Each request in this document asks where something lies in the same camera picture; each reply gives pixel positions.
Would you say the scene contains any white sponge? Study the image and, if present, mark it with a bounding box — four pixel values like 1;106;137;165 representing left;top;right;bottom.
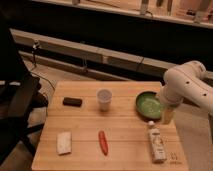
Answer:
56;132;72;155

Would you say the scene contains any black eraser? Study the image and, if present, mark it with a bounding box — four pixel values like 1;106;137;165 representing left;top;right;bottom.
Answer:
63;97;82;107

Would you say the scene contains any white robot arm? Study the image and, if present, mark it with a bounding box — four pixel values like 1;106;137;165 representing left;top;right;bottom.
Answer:
157;61;213;124

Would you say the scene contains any red chili pepper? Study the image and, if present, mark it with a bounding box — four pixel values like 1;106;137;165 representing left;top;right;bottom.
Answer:
98;131;108;156

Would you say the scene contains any white plastic cup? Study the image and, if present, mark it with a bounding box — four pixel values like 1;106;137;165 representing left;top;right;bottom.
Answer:
97;89;112;111

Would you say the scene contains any green bowl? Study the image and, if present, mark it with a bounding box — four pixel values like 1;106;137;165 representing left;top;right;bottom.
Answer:
135;91;163;120

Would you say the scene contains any black cable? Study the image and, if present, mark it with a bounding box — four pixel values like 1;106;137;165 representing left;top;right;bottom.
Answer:
21;41;57;92

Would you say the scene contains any black chair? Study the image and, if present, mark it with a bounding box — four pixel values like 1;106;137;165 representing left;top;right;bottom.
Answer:
0;12;48;166

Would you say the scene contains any white tube bottle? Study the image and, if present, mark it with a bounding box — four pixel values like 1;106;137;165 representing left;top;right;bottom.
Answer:
148;121;167;163

